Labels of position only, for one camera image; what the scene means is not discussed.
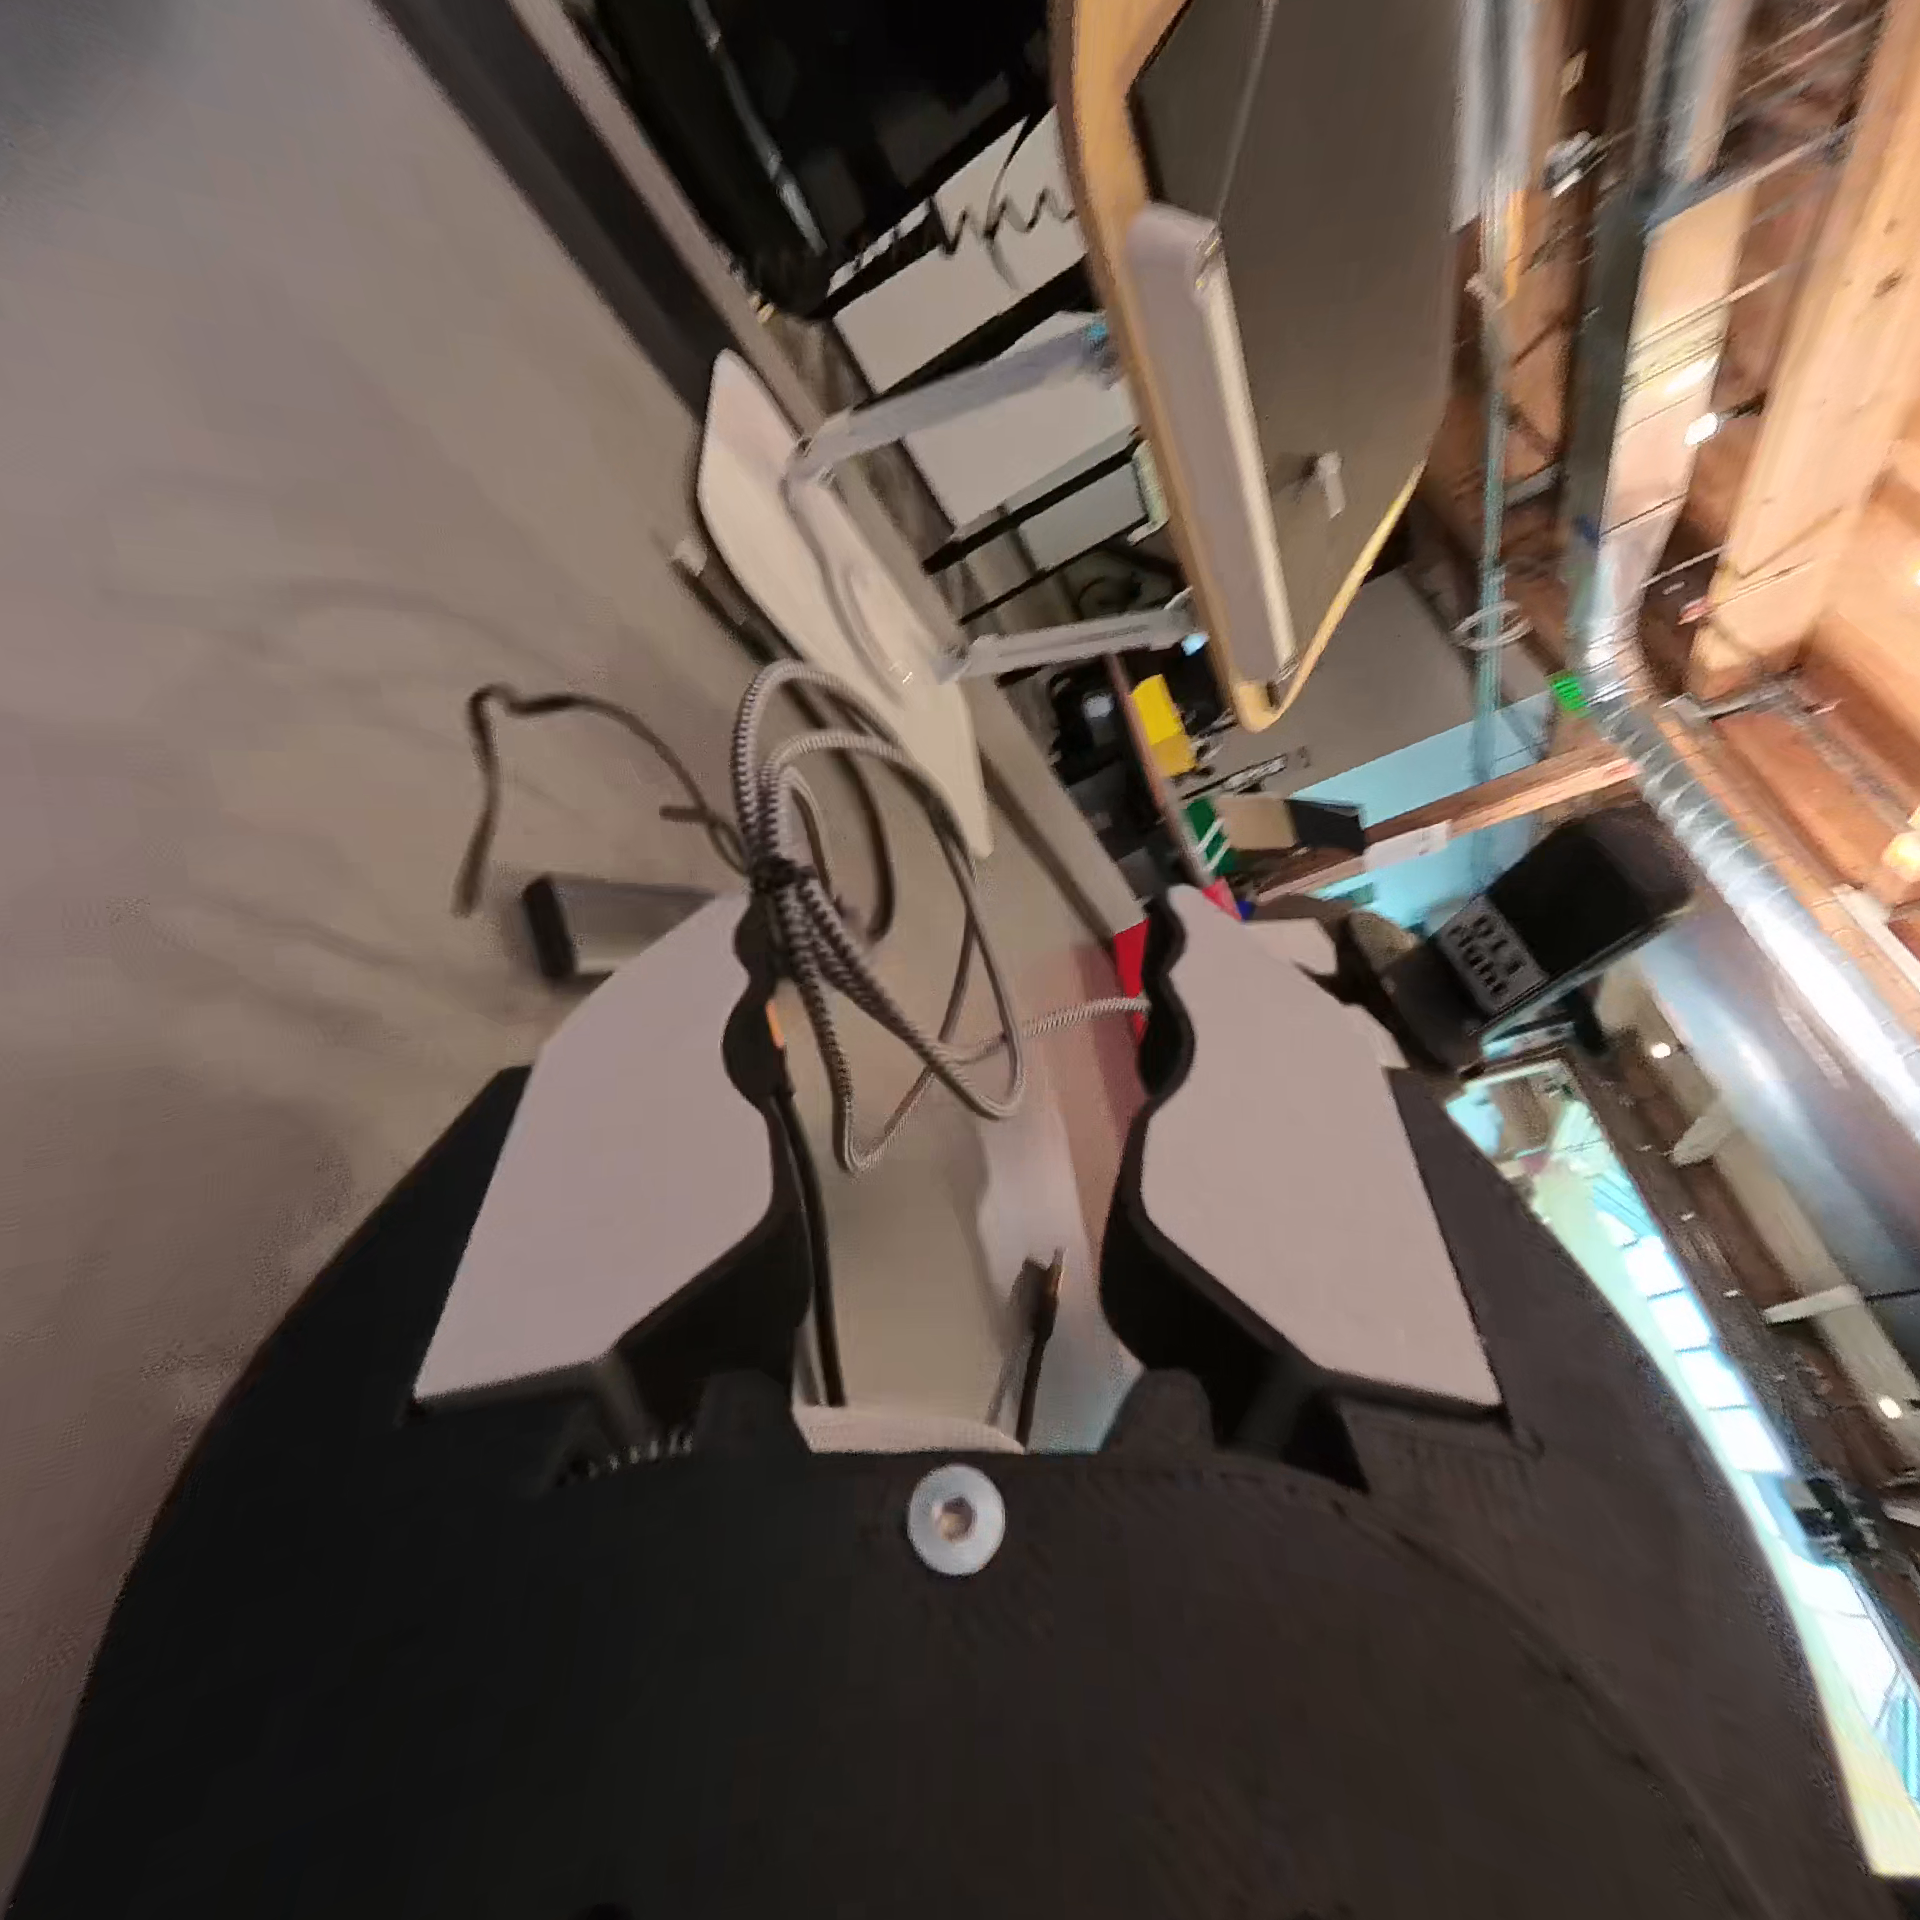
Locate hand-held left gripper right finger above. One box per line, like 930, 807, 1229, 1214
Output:
1105, 896, 1498, 1426

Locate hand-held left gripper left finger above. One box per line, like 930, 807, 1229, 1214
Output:
416, 896, 811, 1416

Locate black cable with orange plug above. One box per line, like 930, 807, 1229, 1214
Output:
753, 976, 850, 1413

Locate grey usb hub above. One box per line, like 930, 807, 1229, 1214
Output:
450, 686, 723, 983

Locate grey braided cable silver plug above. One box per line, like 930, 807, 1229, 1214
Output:
730, 660, 1157, 1176

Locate wooden beam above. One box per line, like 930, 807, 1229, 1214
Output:
1291, 736, 1637, 863

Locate silver ceiling duct pipes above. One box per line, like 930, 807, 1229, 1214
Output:
1473, 0, 1920, 1114

